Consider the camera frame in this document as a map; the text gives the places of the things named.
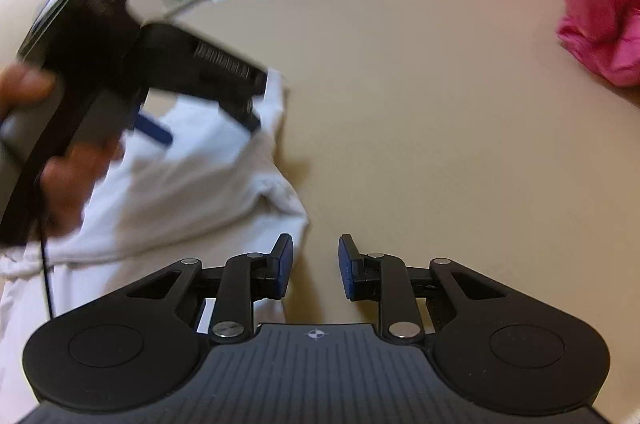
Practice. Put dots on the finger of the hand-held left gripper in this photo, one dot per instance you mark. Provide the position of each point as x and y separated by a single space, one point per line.
245 114
155 131

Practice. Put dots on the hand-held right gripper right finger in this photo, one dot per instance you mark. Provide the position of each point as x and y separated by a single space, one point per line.
346 266

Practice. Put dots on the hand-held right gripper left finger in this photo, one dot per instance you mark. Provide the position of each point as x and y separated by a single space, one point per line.
284 266

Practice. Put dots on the white long-sleeved shirt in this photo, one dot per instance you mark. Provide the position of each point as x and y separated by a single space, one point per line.
200 189

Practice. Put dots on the person's left hand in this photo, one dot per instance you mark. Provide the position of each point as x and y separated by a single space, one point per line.
70 189

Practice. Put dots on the beige bed mat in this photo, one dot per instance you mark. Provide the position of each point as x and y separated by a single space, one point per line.
425 129

